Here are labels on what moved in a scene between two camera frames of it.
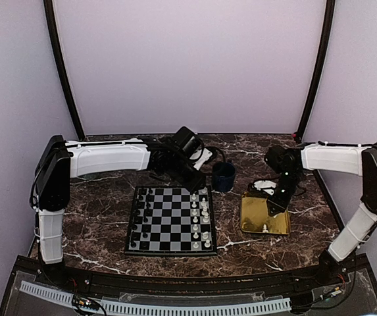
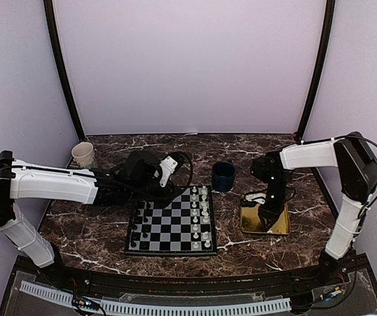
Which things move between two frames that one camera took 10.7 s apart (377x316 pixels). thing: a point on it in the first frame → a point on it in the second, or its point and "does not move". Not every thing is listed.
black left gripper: [193, 185] → [169, 195]
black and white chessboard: [170, 220] does not move
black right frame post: [326, 49] does not move
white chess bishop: [204, 210] does not move
